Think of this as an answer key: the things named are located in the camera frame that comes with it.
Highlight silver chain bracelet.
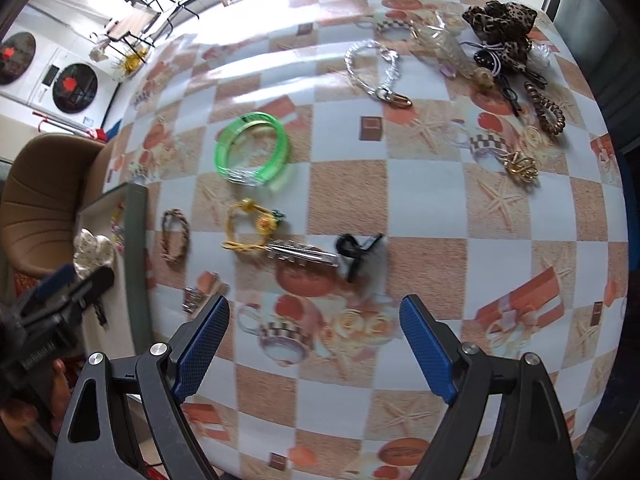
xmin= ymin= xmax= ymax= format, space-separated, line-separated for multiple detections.
xmin=342 ymin=38 xmax=414 ymax=111

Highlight lower white washing machine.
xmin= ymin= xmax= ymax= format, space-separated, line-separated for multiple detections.
xmin=27 ymin=48 xmax=118 ymax=128

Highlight pink yellow bead bracelet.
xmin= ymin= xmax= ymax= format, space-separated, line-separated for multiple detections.
xmin=110 ymin=201 xmax=126 ymax=256

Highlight black thin hair tie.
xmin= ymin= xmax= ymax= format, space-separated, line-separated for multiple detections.
xmin=472 ymin=46 xmax=549 ymax=118

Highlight black claw hair clip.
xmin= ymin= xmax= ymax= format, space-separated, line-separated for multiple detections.
xmin=335 ymin=233 xmax=384 ymax=284

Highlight yellow sunflower hair tie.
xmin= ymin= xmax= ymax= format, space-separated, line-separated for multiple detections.
xmin=220 ymin=197 xmax=288 ymax=254

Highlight upper white washing machine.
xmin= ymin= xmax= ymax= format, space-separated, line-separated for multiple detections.
xmin=0 ymin=32 xmax=37 ymax=86

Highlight white jewelry tray box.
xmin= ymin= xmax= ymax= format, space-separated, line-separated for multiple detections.
xmin=74 ymin=183 xmax=152 ymax=359

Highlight white washing machine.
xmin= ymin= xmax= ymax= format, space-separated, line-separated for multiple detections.
xmin=0 ymin=32 xmax=37 ymax=86
xmin=27 ymin=48 xmax=118 ymax=128

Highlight checkered vinyl tablecloth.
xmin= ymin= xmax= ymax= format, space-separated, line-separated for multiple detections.
xmin=105 ymin=0 xmax=628 ymax=479

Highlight brown leather chair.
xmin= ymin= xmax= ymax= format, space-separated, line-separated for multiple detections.
xmin=1 ymin=133 xmax=114 ymax=278

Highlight gold chain brooch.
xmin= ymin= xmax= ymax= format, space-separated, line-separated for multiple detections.
xmin=501 ymin=151 xmax=539 ymax=184

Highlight black folding chair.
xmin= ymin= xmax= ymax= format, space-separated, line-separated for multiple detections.
xmin=92 ymin=0 xmax=201 ymax=63

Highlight green translucent bangle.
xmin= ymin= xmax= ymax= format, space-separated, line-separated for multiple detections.
xmin=214 ymin=112 xmax=290 ymax=188

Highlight white polka dot scrunchie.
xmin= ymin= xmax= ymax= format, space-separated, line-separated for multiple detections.
xmin=73 ymin=229 xmax=115 ymax=280

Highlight brown braided bracelet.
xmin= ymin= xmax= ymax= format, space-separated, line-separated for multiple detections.
xmin=159 ymin=207 xmax=192 ymax=267

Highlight silver rhinestone hair clip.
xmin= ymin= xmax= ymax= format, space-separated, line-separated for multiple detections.
xmin=265 ymin=240 xmax=340 ymax=269

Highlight clear plastic hair claw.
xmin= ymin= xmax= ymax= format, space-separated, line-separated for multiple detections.
xmin=409 ymin=11 xmax=495 ymax=92

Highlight leopard print scrunchie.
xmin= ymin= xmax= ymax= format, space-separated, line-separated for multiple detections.
xmin=462 ymin=0 xmax=537 ymax=74

